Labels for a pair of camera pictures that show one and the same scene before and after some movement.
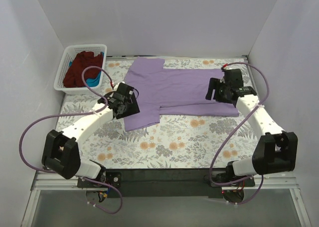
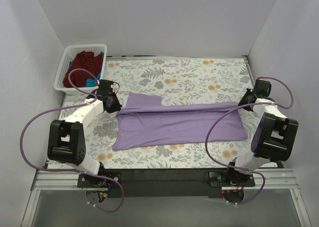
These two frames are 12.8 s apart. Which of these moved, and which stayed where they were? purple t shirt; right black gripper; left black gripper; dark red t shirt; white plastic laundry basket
Moved: right black gripper; purple t shirt; left black gripper
Stayed: white plastic laundry basket; dark red t shirt
